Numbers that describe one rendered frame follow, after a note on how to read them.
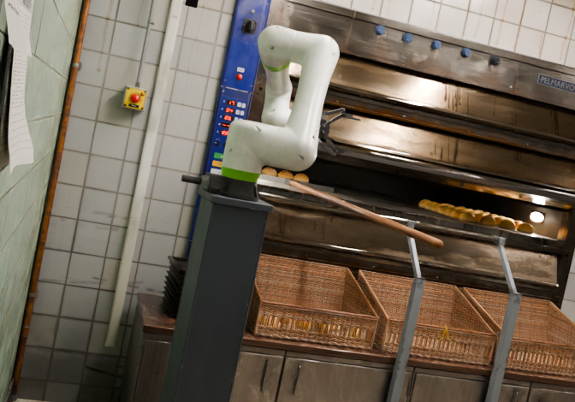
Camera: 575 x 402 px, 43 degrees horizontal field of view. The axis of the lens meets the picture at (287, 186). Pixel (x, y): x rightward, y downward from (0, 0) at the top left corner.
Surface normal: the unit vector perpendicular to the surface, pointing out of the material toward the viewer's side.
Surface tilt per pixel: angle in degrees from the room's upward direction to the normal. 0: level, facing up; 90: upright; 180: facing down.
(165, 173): 90
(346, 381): 90
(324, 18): 90
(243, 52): 90
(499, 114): 69
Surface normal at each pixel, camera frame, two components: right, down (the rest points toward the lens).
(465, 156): 0.30, -0.23
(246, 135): -0.07, 0.02
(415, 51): 0.25, 0.11
